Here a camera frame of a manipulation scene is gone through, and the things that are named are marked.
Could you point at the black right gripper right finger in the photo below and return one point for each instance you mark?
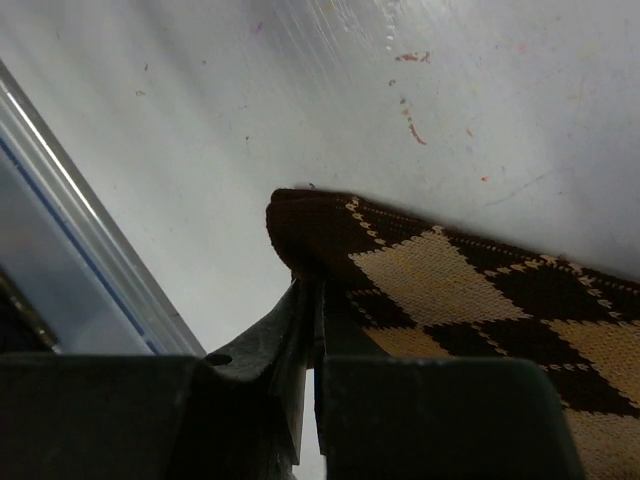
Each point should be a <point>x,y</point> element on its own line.
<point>382,417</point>

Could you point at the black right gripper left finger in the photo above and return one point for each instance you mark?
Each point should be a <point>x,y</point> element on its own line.
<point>233,414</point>

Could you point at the brown tan argyle sock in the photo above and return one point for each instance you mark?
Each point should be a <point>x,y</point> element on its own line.
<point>418,289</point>

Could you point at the aluminium table frame rail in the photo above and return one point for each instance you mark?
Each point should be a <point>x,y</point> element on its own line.
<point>65,263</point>

